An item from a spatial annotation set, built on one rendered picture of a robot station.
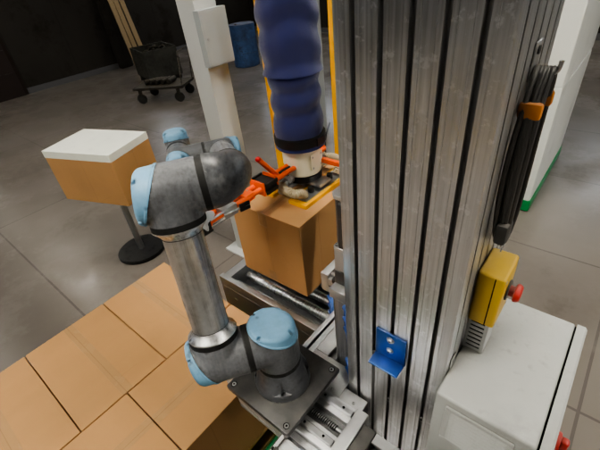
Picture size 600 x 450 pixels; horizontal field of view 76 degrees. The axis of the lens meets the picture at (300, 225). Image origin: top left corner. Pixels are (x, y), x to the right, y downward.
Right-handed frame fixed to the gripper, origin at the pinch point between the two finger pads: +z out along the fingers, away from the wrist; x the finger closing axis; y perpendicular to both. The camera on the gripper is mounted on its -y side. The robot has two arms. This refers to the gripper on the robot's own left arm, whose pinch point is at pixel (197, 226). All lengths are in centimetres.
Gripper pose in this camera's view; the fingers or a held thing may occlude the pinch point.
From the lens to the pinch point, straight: 142.1
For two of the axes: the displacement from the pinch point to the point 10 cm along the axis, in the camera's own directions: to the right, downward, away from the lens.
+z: 1.0, 8.1, 5.8
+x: -7.6, -3.1, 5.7
